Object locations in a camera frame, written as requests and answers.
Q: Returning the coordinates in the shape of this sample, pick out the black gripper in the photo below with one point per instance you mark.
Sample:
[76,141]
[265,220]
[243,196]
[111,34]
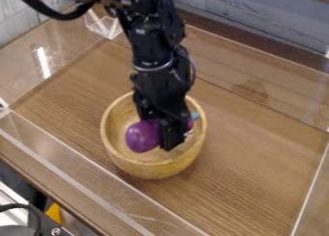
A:
[160,89]

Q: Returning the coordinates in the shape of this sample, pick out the purple toy eggplant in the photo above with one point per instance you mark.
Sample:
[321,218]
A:
[143,135]

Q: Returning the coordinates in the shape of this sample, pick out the brown wooden bowl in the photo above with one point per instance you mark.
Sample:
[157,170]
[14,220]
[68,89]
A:
[156,163]

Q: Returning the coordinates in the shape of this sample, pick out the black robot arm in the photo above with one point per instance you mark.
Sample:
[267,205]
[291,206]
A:
[152,25]

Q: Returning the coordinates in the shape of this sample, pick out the yellow black machine base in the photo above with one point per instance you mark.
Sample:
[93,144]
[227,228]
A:
[22,219]

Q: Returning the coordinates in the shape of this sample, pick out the clear acrylic tray wall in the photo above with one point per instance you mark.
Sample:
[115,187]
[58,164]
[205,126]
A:
[51,143]

